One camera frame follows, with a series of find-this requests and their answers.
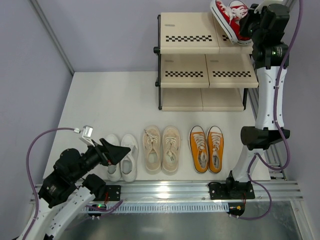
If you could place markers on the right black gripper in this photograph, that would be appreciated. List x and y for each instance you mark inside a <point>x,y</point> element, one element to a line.
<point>246,23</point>

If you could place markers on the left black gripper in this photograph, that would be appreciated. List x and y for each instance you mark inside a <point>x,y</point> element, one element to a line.
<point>103,153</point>

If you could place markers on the red canvas sneaker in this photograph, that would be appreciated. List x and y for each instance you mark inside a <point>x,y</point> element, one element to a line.
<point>226,19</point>
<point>238,11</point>

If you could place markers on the beige lace sneaker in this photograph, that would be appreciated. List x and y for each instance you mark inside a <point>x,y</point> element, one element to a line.
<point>171,144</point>
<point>151,141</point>

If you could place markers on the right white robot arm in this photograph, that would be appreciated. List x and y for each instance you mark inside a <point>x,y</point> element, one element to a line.
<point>265,24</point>

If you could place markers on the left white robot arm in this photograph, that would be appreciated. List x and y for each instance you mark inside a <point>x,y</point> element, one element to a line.
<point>69,188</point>

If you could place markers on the beige three-tier shoe shelf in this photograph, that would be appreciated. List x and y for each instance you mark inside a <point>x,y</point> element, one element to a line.
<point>198,67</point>

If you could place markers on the white sneaker right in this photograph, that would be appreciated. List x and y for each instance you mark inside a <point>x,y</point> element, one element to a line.
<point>128,164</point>

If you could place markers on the orange canvas sneaker left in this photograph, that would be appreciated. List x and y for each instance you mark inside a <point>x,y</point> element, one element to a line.
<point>199,149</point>

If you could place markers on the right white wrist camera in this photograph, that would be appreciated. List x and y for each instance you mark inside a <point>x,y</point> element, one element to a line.
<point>266,3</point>

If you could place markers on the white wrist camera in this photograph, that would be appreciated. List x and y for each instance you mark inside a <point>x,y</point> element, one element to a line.
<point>85,134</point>
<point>266,3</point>

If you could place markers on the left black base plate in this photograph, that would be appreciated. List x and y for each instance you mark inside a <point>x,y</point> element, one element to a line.
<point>111,193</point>

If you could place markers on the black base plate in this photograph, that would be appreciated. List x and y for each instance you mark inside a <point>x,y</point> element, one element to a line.
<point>111,193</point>
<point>220,191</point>

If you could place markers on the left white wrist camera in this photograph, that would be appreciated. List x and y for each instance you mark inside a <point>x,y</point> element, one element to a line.
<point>85,134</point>

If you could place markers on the slotted cable duct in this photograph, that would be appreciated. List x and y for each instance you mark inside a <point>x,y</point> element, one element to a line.
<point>160,207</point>

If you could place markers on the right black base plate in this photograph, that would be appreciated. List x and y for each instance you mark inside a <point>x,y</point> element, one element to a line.
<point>220,191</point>

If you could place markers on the aluminium mounting rail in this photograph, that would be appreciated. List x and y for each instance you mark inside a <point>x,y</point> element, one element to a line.
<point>198,191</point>

